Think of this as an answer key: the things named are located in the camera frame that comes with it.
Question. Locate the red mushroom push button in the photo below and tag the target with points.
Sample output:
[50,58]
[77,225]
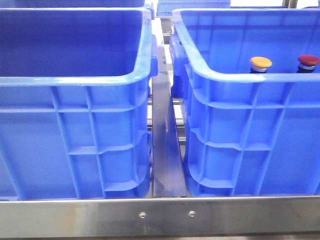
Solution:
[307,63]

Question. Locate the right blue plastic crate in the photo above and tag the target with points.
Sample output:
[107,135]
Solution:
[248,134]

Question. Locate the blue plastic crate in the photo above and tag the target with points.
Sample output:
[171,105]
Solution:
[248,134]
[74,86]

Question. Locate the left blue plastic crate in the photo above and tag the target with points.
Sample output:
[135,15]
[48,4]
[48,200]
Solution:
[74,86]

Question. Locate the rear right blue crate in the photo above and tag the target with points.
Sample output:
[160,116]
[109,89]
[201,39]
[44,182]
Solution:
[165,7]

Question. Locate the rear left blue crate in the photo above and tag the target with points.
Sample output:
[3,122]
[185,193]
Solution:
[147,4]

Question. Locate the steel divider rail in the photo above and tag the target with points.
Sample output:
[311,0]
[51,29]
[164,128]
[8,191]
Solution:
[167,170]

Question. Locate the left rail screw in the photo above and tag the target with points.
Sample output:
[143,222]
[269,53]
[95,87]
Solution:
[142,215]

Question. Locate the rail screw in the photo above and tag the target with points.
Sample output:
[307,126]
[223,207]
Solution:
[142,215]
[192,213]

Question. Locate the right rail screw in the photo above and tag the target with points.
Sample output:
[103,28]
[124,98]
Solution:
[192,213]

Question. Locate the steel front rail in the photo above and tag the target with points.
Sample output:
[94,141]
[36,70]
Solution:
[164,217]

